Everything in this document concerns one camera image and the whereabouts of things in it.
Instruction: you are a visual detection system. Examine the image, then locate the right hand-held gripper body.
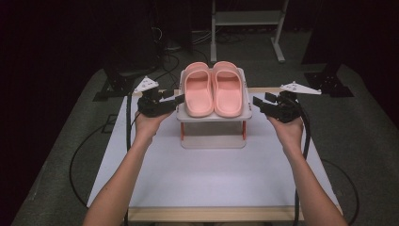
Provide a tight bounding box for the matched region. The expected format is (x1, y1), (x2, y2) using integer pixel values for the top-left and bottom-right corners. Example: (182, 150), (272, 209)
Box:
(261, 80), (323, 124)

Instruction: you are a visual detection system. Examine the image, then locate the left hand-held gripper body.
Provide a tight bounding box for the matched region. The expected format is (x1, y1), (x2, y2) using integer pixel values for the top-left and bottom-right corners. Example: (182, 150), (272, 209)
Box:
(133, 75), (177, 119)

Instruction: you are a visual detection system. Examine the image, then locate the pink rubber slipper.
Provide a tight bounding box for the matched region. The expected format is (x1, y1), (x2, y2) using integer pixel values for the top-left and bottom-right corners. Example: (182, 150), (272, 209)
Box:
(211, 60), (245, 119)
(183, 61), (215, 119)

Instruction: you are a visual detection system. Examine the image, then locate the white two-tier shoe rack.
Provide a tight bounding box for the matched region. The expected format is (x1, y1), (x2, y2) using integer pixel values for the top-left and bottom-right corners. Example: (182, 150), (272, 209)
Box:
(175, 67), (253, 150)

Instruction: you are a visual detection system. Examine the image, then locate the person's left hand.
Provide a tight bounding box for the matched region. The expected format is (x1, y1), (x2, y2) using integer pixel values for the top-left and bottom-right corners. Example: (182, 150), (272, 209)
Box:
(134, 110), (174, 144)

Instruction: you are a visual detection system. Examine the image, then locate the person's right hand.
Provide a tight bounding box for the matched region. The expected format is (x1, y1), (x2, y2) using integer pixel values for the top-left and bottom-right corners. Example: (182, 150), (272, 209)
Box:
(266, 115), (305, 155)

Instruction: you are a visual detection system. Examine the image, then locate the black equipment stand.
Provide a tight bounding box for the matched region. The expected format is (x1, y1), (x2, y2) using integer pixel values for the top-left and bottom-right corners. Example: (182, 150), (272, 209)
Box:
(300, 0), (355, 99)
(92, 0), (160, 103)

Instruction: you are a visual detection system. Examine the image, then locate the white metal stand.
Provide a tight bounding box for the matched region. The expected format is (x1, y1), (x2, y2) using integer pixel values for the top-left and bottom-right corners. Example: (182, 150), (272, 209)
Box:
(210, 0), (290, 64)

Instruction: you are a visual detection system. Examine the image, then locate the white table sheet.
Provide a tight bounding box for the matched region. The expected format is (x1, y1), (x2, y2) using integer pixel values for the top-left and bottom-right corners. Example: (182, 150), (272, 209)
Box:
(87, 91), (340, 209)

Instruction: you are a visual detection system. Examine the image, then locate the wooden table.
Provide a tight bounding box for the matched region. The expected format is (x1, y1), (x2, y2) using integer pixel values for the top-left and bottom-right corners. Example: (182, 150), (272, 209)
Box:
(127, 87), (343, 223)

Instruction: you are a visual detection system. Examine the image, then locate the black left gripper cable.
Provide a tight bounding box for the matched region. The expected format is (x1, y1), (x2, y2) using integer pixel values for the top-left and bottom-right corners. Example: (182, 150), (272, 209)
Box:
(69, 92), (141, 226)

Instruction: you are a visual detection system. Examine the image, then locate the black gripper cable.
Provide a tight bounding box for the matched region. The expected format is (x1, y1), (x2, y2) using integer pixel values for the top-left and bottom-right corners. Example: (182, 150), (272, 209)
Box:
(292, 105), (360, 226)
(69, 92), (141, 226)

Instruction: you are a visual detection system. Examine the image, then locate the bundle of floor cables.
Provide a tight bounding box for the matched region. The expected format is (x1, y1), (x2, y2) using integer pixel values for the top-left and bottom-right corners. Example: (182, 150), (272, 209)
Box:
(146, 26), (248, 91)

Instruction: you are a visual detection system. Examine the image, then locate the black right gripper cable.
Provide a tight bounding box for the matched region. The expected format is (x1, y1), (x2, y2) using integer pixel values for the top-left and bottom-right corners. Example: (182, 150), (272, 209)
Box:
(292, 105), (360, 226)

